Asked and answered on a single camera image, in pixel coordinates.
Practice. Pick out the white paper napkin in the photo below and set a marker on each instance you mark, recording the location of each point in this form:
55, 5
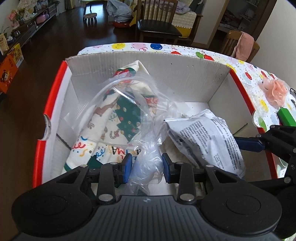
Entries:
173, 152

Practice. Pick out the balloon print tablecloth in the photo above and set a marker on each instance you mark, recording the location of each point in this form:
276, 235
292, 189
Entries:
195, 78

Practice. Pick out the low tv console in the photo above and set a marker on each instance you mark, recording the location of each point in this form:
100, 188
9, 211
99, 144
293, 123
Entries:
20, 19

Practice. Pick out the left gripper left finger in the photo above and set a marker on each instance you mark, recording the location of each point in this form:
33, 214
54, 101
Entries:
111, 174

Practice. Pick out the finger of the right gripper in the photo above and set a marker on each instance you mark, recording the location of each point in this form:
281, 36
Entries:
250, 144

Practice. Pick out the white printed foil packet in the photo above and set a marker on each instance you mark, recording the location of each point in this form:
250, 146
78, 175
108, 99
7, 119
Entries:
205, 139

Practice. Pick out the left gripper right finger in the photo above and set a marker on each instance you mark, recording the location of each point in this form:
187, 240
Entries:
182, 174

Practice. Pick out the wooden chair with pink cloth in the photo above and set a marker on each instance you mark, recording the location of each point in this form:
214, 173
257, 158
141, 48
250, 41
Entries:
239, 45

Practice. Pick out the wooden dining chair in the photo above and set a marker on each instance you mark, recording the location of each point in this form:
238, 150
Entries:
154, 20

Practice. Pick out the red cardboard box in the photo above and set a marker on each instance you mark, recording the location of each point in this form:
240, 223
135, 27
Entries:
54, 148

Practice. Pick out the clear plastic zip bag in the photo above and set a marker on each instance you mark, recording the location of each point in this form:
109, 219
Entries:
147, 169

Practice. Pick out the green black sponge eraser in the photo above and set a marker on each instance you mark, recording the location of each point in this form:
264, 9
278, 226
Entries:
285, 117

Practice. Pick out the pink mesh bath puff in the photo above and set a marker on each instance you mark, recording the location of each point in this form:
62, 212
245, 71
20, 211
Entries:
275, 91

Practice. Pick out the small wooden stool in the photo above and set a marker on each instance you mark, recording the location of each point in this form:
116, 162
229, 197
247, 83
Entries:
91, 17

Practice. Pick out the christmas print fabric bag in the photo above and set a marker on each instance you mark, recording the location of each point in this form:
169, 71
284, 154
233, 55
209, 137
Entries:
113, 123

